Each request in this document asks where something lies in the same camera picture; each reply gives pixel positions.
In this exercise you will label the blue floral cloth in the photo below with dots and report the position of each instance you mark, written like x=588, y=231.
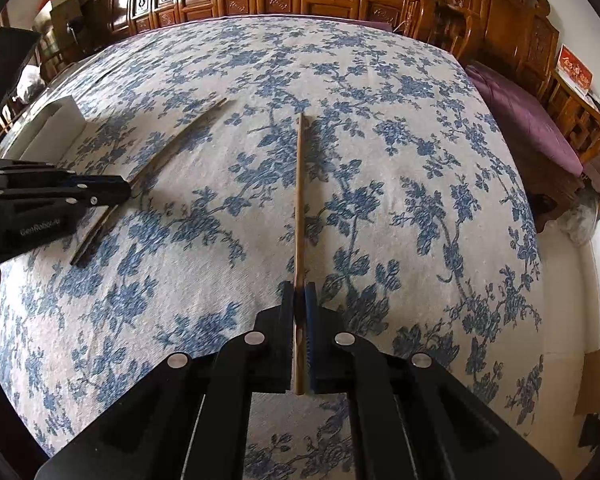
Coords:
x=380, y=160

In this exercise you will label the purple sheet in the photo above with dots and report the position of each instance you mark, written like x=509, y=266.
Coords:
x=380, y=25

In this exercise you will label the red desk calendar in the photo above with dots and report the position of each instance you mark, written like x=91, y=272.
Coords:
x=574, y=71

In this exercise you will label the carved wooden sofa with armrests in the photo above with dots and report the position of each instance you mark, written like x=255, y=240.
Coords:
x=505, y=15

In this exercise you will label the white rectangular box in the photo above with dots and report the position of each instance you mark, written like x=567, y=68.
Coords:
x=55, y=130

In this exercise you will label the dark wooden chair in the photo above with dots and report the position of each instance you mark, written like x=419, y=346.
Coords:
x=57, y=55

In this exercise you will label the brown wooden chopstick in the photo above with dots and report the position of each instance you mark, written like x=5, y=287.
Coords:
x=87, y=252
x=300, y=185
x=195, y=122

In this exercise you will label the clear plastic bag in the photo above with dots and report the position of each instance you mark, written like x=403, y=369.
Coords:
x=582, y=220

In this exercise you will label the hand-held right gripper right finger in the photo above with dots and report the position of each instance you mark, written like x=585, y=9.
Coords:
x=311, y=330

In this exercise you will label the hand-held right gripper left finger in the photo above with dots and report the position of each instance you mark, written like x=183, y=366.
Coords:
x=286, y=340

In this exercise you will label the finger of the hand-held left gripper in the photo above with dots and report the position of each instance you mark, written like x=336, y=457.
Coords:
x=30, y=169
x=107, y=191

